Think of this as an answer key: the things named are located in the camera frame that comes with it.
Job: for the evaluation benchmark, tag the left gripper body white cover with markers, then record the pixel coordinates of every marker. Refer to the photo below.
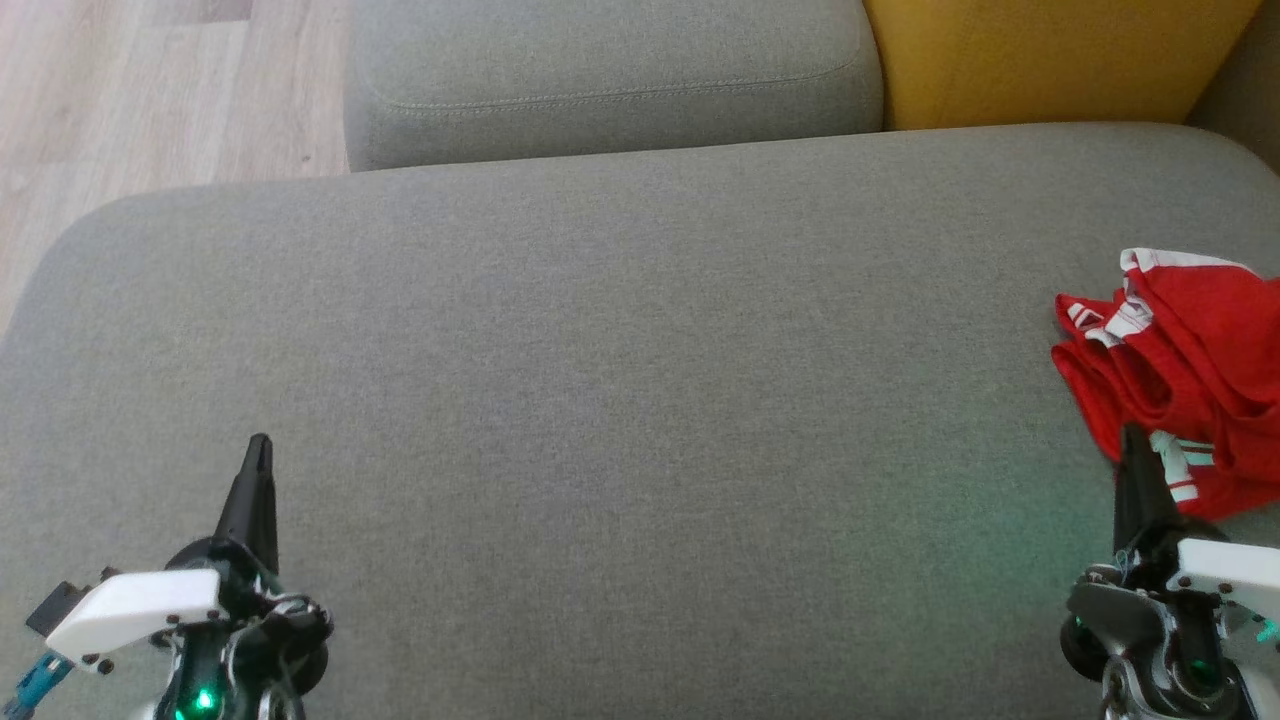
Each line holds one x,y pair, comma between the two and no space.
140,605

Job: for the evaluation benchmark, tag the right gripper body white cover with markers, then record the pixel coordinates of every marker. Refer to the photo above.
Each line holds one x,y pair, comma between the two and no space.
1230,570

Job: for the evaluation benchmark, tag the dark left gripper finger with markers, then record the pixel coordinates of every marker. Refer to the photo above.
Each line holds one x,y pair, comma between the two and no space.
255,510

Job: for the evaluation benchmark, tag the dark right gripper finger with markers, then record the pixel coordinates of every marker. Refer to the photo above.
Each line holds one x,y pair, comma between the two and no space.
1140,490

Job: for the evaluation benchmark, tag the red and white shirt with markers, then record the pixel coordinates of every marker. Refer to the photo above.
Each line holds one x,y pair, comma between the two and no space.
1200,350

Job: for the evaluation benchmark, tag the grey and yellow sofa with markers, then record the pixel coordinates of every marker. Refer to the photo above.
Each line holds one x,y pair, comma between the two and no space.
650,400

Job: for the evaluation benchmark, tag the yellow sofa back cushion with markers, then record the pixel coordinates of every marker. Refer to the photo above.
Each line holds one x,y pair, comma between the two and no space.
1050,60

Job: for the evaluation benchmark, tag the small grey sofa seat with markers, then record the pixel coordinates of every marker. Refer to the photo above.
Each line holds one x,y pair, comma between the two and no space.
600,70

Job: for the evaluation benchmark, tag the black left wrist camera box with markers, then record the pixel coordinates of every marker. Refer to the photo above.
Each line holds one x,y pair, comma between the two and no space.
55,610

